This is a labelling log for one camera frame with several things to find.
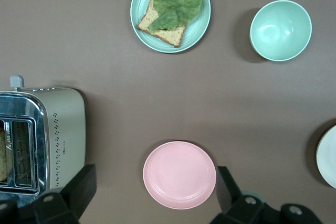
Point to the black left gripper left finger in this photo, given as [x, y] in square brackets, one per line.
[76, 197]

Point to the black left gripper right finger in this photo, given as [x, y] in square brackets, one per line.
[236, 203]

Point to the pink plate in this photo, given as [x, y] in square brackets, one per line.
[178, 174]

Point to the beige and chrome toaster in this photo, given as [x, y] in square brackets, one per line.
[68, 129]

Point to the dark bread slice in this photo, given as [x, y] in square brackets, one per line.
[3, 161]

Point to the beige plate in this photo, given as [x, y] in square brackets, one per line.
[329, 155]

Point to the green plate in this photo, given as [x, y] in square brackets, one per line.
[195, 32]

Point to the green bowl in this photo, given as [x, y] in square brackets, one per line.
[281, 30]

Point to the brown toast slice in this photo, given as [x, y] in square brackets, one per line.
[168, 35]

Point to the green lettuce leaf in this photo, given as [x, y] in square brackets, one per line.
[178, 3]

